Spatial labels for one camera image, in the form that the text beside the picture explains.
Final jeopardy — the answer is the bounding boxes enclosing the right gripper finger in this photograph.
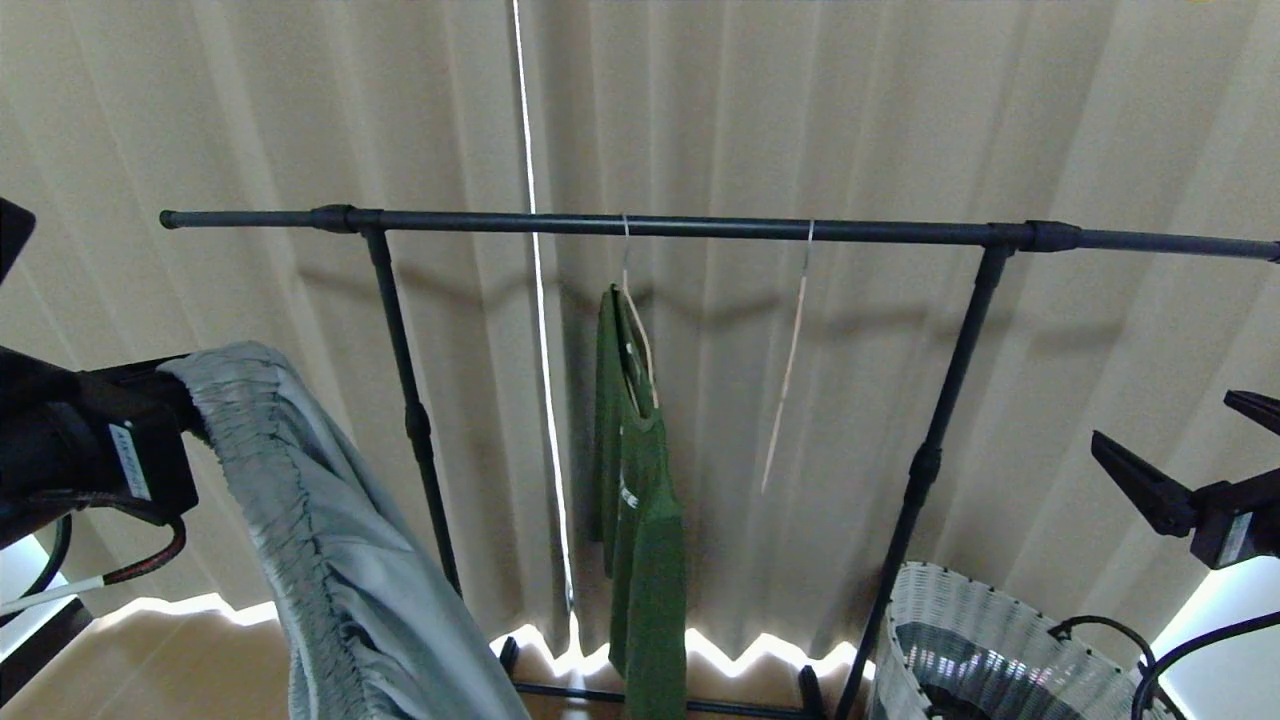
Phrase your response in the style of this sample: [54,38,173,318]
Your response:
[1090,430,1203,538]
[1224,390,1280,437]

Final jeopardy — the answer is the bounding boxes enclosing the white laundry basket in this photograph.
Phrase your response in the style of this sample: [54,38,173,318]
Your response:
[865,562,1179,720]

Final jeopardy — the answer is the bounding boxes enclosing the green long-sleeved shirt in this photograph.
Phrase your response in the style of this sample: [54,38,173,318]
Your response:
[590,285,690,720]

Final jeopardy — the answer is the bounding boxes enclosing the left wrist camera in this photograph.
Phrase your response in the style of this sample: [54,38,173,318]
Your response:
[0,197,37,288]

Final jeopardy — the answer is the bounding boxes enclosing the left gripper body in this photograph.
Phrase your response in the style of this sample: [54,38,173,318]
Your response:
[0,345,200,524]

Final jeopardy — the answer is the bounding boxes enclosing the pink clothes hanger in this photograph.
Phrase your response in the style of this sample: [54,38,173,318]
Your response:
[618,213,662,411]
[760,220,816,496]

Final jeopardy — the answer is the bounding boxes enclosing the beige curtain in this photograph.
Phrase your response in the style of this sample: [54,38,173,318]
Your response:
[0,0,1280,691]

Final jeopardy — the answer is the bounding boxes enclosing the black cable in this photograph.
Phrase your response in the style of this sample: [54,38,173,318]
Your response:
[1130,610,1280,720]
[0,514,74,603]

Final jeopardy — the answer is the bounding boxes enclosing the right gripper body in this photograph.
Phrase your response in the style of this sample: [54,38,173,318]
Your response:
[1190,468,1280,572]

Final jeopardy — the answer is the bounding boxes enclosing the black clothes rack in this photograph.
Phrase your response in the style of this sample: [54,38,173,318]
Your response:
[158,204,1280,720]

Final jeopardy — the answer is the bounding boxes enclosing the pale grey shorts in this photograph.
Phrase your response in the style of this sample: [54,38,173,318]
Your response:
[160,342,533,720]

